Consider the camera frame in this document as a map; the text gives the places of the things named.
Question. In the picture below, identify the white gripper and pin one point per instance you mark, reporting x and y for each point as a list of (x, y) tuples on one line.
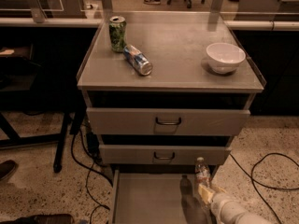
[(222, 203)]

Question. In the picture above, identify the clear plastic water bottle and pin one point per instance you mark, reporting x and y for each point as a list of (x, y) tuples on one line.
[(202, 176)]

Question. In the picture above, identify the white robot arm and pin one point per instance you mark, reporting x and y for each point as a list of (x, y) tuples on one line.
[(245, 216)]

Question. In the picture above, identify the grey bottom drawer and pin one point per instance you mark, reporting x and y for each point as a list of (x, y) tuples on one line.
[(157, 199)]

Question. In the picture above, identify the grey drawer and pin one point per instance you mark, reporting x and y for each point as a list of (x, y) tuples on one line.
[(147, 121), (126, 154), (157, 199)]

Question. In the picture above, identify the grey middle drawer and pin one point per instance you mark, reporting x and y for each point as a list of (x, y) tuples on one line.
[(126, 154)]

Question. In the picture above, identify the grey drawer cabinet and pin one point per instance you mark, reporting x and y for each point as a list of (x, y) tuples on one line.
[(175, 43)]

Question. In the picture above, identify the grey top drawer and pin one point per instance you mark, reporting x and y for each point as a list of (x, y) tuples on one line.
[(147, 121)]

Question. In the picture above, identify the black power adapter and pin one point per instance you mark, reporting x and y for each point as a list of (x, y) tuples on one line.
[(92, 144)]

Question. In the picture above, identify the white bowl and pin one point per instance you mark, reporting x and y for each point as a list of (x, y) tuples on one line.
[(224, 58)]

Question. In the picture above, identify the blue soda can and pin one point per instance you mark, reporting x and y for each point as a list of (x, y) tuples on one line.
[(137, 60)]

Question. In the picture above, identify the dark shoe bottom left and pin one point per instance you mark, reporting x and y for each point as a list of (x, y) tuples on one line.
[(43, 219)]

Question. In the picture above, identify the green soda can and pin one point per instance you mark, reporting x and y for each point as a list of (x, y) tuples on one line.
[(117, 28)]

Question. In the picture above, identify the black sneaker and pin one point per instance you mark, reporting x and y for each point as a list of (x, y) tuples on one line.
[(152, 2)]

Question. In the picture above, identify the brown shoe left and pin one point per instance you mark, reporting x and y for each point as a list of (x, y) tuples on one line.
[(7, 168)]

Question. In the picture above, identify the black table leg frame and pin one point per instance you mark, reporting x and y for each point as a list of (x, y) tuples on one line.
[(14, 140)]

